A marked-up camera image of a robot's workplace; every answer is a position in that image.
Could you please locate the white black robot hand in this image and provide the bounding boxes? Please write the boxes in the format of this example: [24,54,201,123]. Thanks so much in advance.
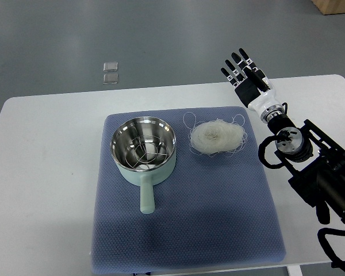
[221,48,286,124]

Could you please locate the white vermicelli nest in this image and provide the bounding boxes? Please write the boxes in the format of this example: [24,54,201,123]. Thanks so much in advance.
[182,112,248,158]

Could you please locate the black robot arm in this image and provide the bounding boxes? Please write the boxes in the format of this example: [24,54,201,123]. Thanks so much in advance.
[258,103,345,272]

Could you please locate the mint green steel pot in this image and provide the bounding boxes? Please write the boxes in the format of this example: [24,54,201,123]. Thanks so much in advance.
[110,116,177,214]

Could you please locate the blue textured mat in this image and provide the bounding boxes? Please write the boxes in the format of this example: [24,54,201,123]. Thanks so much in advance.
[91,106,286,274]

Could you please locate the lower clear floor tile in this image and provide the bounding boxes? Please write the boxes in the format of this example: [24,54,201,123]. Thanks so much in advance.
[103,72,118,85]

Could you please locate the clear floor tile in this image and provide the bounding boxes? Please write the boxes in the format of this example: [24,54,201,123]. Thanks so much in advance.
[103,62,118,72]
[103,72,118,85]

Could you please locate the upper clear floor tile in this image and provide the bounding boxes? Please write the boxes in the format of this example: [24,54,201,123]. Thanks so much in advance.
[103,62,118,72]

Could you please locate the white table leg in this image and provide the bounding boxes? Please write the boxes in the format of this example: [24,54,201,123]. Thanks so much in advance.
[287,265,302,276]

